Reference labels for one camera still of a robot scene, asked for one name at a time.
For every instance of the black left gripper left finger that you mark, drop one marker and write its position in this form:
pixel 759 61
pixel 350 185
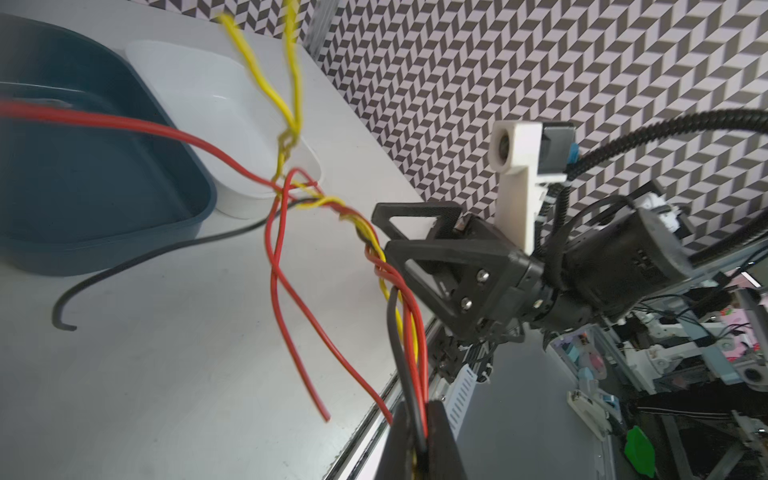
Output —
pixel 399 457

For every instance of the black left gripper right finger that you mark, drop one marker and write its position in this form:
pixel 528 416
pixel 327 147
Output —
pixel 443 458

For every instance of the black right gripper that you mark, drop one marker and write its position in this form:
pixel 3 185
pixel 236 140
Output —
pixel 481 286

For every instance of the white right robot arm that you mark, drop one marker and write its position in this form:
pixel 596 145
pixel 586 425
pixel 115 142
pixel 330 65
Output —
pixel 632 253

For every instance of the white plastic bin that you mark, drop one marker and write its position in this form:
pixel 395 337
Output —
pixel 213 97

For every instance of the teal plastic bin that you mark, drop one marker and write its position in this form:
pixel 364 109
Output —
pixel 76 200

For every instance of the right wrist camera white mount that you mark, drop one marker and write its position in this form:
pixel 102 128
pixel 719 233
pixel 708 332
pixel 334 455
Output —
pixel 528 157

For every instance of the aluminium corner post right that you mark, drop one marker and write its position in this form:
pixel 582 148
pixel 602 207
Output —
pixel 324 12

